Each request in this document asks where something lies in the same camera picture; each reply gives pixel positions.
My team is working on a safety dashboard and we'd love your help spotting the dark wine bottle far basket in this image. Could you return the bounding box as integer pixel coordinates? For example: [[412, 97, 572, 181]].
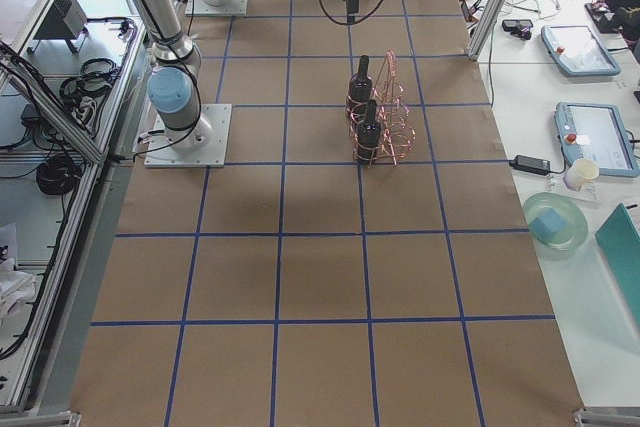
[[346, 55, 373, 124]]

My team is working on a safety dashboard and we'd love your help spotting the dark wine bottle basket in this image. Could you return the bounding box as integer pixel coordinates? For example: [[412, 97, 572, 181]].
[[356, 99, 382, 164], [346, 55, 373, 124]]

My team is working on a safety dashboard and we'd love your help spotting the dark wine bottle near basket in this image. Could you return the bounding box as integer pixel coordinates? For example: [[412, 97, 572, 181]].
[[356, 99, 382, 164]]

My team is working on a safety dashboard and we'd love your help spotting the black controller device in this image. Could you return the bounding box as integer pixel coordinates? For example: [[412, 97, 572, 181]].
[[501, 19, 533, 40]]

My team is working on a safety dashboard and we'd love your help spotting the upper teach pendant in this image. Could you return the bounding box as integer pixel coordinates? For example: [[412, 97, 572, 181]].
[[540, 25, 621, 77]]

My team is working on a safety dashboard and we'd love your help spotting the teach pendant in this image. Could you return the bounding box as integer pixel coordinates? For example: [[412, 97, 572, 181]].
[[554, 102, 639, 178], [540, 25, 621, 77]]

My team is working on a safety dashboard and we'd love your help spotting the black power adapter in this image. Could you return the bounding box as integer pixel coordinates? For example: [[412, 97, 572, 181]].
[[509, 155, 551, 176]]

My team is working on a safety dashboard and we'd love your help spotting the lower teach pendant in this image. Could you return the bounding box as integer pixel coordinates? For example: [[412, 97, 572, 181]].
[[554, 102, 639, 178]]

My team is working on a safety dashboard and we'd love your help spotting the grey electronics box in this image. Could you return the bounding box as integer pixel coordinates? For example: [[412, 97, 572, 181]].
[[27, 0, 88, 54]]

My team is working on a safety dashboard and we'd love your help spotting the white paper cup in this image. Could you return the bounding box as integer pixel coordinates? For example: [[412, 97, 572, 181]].
[[563, 158, 600, 191]]

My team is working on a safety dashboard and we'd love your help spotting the blue foam block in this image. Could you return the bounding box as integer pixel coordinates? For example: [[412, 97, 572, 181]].
[[528, 208, 567, 242]]

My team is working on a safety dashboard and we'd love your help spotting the green glass plate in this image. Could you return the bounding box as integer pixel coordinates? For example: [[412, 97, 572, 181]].
[[523, 192, 589, 251]]

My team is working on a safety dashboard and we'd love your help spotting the teal board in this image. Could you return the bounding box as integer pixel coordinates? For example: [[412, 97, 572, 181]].
[[595, 204, 639, 326]]

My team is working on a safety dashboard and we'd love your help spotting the copper wire wine basket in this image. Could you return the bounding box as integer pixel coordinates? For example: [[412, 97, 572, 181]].
[[345, 50, 416, 165]]

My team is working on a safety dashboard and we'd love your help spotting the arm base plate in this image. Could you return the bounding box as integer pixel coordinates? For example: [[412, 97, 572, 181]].
[[185, 0, 248, 17], [144, 104, 232, 168]]

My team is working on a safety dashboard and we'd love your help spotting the aluminium frame post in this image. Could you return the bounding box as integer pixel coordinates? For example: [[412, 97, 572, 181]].
[[467, 0, 526, 62]]

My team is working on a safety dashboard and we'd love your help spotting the black coiled cable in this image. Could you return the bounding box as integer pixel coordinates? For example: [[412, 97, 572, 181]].
[[35, 152, 80, 197]]

